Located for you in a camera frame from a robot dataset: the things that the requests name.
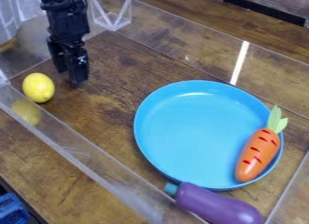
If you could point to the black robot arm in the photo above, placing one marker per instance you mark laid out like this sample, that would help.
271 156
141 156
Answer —
68 26

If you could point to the yellow toy lemon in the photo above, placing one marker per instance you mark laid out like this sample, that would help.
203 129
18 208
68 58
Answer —
37 87

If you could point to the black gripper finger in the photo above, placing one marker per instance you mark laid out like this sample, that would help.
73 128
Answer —
77 65
56 54

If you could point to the clear acrylic enclosure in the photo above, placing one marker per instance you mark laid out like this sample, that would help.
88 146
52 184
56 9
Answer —
68 156

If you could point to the blue plastic crate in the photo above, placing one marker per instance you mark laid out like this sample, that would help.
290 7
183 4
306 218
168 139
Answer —
12 210

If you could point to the orange toy carrot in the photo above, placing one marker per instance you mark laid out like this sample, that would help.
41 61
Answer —
260 147

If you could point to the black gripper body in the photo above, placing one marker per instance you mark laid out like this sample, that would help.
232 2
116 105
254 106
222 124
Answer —
68 22

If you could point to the blue round plate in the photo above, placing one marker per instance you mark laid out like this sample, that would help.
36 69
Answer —
191 127

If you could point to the purple toy eggplant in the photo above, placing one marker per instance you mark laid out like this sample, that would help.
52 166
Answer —
215 208

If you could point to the white curtain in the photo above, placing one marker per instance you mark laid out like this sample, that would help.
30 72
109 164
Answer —
14 11

